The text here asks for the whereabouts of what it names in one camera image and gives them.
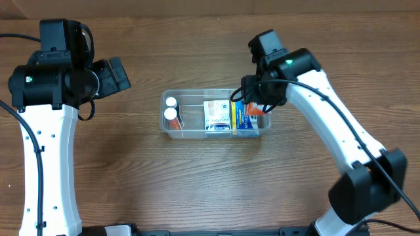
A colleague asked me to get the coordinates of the white blue Hansaplast box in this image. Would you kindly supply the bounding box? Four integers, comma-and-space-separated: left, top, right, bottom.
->
203, 100, 231, 131

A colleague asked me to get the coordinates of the orange tube white cap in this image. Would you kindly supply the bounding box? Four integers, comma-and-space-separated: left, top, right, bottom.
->
163, 108, 182, 130

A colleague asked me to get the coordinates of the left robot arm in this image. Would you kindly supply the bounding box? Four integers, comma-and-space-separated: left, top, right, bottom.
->
7, 19, 136, 236

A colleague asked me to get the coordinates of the clear plastic container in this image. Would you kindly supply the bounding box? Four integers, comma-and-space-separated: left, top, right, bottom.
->
160, 88, 272, 139

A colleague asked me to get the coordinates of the blue yellow VapoDrops box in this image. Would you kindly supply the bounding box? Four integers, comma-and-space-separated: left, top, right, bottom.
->
230, 101, 265, 130

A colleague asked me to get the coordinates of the red white small box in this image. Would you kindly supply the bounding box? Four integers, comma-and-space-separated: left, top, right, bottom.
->
245, 102, 265, 116

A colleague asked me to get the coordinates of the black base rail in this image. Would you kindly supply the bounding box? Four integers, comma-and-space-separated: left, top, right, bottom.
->
78, 222, 371, 236

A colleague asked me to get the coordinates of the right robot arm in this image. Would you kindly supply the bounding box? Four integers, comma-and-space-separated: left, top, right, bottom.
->
238, 29, 407, 235

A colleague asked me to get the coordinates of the dark bottle white cap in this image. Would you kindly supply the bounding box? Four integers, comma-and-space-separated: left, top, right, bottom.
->
165, 96, 182, 123

